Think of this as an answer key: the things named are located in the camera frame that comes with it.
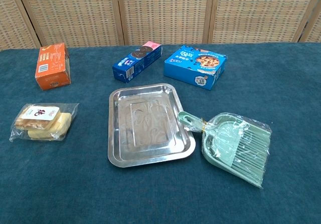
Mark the rectangular metal tray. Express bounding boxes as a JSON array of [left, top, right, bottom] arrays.
[[107, 83, 197, 169]]

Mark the clear bag of pastries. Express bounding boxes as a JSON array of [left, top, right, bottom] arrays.
[[9, 102, 80, 143]]

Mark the long blue cookie box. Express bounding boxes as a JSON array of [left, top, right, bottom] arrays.
[[112, 41, 163, 81]]

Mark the square blue cookie box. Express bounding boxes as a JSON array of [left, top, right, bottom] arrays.
[[164, 45, 228, 91]]

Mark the teal tablecloth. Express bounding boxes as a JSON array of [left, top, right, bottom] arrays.
[[0, 42, 321, 224]]

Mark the green dustpan and brush set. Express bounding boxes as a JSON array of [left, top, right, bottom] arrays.
[[177, 111, 273, 189]]

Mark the woven folding screen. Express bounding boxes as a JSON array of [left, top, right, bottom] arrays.
[[0, 0, 321, 51]]

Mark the orange cardboard box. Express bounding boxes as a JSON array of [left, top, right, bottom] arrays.
[[35, 42, 72, 91]]

